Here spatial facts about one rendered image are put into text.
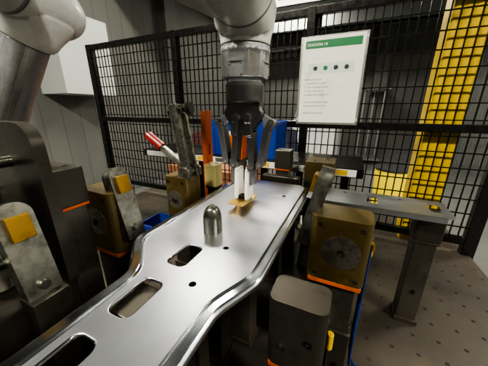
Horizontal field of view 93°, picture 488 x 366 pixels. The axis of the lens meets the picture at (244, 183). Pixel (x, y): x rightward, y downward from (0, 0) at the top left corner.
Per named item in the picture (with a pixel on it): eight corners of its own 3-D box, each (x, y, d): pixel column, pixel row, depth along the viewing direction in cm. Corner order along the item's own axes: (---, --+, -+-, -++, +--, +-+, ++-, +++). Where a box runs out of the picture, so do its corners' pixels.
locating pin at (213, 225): (216, 245, 39) (214, 209, 37) (200, 240, 40) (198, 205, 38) (225, 235, 42) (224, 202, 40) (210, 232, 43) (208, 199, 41)
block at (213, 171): (219, 281, 71) (215, 165, 59) (210, 277, 72) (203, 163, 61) (225, 274, 74) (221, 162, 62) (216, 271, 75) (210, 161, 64)
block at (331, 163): (321, 272, 74) (335, 163, 63) (296, 265, 78) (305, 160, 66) (324, 258, 81) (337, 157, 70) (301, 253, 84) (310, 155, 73)
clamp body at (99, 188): (138, 359, 49) (104, 196, 37) (104, 339, 53) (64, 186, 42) (160, 333, 55) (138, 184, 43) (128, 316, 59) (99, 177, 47)
